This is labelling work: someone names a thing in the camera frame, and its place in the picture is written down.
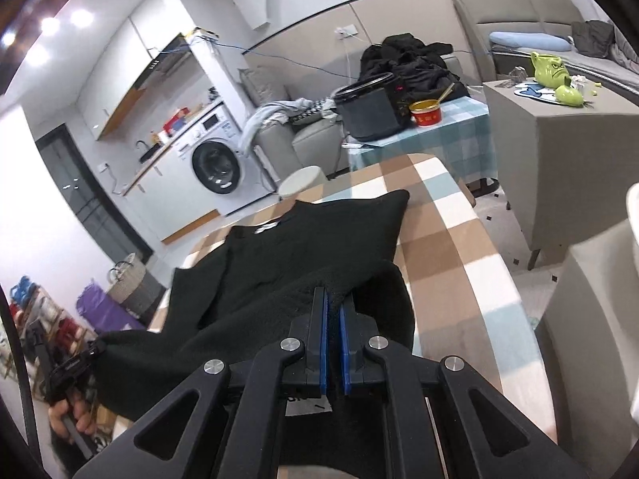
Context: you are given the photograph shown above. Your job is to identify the black cable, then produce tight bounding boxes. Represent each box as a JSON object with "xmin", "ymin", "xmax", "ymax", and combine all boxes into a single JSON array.
[{"xmin": 0, "ymin": 284, "xmax": 41, "ymax": 465}]

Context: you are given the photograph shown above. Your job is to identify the dark glass door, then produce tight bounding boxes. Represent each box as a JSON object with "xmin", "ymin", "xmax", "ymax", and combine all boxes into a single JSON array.
[{"xmin": 37, "ymin": 125, "xmax": 153, "ymax": 265}]

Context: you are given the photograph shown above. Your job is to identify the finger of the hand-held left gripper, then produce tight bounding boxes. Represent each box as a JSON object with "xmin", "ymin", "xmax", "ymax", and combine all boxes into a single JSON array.
[{"xmin": 62, "ymin": 340, "xmax": 108, "ymax": 377}]

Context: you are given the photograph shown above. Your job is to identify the red box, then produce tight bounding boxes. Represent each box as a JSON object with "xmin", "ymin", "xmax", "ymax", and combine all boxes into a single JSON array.
[{"xmin": 164, "ymin": 109, "xmax": 193, "ymax": 133}]

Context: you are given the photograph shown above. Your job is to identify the white kitchen counter cabinet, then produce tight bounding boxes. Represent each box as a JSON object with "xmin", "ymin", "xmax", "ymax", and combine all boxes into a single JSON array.
[{"xmin": 122, "ymin": 144, "xmax": 223, "ymax": 246}]

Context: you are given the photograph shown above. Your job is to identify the purple bag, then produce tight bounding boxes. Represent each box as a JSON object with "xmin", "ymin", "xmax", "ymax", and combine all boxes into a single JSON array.
[{"xmin": 75, "ymin": 282, "xmax": 147, "ymax": 333}]

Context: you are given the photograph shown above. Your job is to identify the red and yellow bowl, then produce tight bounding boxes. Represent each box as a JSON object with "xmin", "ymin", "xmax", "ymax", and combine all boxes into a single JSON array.
[{"xmin": 409, "ymin": 100, "xmax": 444, "ymax": 127}]

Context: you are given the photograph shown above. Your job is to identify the teal checkered tablecloth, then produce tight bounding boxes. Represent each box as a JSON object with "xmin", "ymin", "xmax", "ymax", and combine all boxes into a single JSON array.
[{"xmin": 347, "ymin": 96, "xmax": 497, "ymax": 193}]

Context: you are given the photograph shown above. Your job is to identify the person's left hand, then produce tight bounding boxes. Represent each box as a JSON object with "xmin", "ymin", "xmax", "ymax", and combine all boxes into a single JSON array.
[{"xmin": 48, "ymin": 393, "xmax": 97, "ymax": 440}]

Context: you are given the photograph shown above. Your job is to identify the woven basket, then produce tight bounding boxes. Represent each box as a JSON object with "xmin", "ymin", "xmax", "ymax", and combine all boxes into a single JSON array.
[{"xmin": 107, "ymin": 254, "xmax": 167, "ymax": 317}]

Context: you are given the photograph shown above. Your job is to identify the pile of black clothes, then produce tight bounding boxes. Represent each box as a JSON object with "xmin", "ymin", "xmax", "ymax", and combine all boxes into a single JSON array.
[{"xmin": 359, "ymin": 33, "xmax": 472, "ymax": 105}]

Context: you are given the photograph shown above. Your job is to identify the white wall cabinet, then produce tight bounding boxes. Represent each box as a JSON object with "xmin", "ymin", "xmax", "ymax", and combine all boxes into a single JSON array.
[{"xmin": 92, "ymin": 15, "xmax": 165, "ymax": 141}]

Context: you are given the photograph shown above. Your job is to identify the grey sofa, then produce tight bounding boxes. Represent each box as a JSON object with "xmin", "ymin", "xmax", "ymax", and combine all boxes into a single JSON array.
[{"xmin": 240, "ymin": 55, "xmax": 465, "ymax": 183}]

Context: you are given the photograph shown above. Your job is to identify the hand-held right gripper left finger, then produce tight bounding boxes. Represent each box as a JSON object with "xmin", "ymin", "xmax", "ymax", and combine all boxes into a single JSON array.
[{"xmin": 72, "ymin": 287, "xmax": 333, "ymax": 479}]

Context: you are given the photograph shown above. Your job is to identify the dark grey clothes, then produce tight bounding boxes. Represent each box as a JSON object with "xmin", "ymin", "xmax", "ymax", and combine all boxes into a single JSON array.
[{"xmin": 572, "ymin": 20, "xmax": 618, "ymax": 59}]

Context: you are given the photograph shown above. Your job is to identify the black knit sweater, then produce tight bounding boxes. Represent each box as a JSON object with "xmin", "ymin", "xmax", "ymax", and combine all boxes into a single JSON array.
[{"xmin": 92, "ymin": 188, "xmax": 417, "ymax": 475}]

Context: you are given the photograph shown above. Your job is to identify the small green figure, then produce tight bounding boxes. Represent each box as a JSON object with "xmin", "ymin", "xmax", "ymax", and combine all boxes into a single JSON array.
[{"xmin": 555, "ymin": 85, "xmax": 586, "ymax": 109}]

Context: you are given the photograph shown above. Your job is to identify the blue pillow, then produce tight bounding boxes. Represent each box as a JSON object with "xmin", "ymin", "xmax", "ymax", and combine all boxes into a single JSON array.
[{"xmin": 489, "ymin": 31, "xmax": 572, "ymax": 53}]

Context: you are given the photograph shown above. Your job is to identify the brown checkered tablecloth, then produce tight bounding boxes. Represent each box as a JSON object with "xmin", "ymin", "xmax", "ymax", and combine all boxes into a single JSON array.
[{"xmin": 112, "ymin": 154, "xmax": 557, "ymax": 460}]

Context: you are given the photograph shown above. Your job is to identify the range hood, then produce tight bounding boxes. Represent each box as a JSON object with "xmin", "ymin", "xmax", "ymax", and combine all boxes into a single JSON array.
[{"xmin": 135, "ymin": 34, "xmax": 194, "ymax": 91}]

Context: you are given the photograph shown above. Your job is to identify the white washing machine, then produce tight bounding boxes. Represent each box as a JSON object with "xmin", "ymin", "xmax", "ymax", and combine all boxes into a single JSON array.
[{"xmin": 170, "ymin": 105, "xmax": 273, "ymax": 218}]

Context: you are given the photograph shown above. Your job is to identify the grey side cabinet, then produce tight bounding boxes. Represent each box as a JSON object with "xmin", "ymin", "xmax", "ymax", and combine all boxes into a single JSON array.
[{"xmin": 482, "ymin": 80, "xmax": 639, "ymax": 270}]

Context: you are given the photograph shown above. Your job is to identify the white round stool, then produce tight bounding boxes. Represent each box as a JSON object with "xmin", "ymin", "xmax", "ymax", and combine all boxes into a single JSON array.
[{"xmin": 278, "ymin": 166, "xmax": 327, "ymax": 201}]

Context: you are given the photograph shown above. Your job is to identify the grey and white clothes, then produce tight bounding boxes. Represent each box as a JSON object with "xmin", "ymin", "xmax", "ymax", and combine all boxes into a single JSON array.
[{"xmin": 240, "ymin": 100, "xmax": 340, "ymax": 153}]

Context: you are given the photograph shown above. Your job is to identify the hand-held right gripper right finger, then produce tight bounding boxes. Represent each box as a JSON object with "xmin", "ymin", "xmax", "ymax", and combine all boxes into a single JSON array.
[{"xmin": 339, "ymin": 302, "xmax": 590, "ymax": 479}]

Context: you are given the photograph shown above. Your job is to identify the shoe rack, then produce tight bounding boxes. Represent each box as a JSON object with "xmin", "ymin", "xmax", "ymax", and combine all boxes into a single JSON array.
[{"xmin": 0, "ymin": 274, "xmax": 95, "ymax": 385}]

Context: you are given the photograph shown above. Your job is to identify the houndstooth pillow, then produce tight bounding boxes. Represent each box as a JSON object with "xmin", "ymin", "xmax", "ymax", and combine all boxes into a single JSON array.
[{"xmin": 292, "ymin": 99, "xmax": 336, "ymax": 125}]

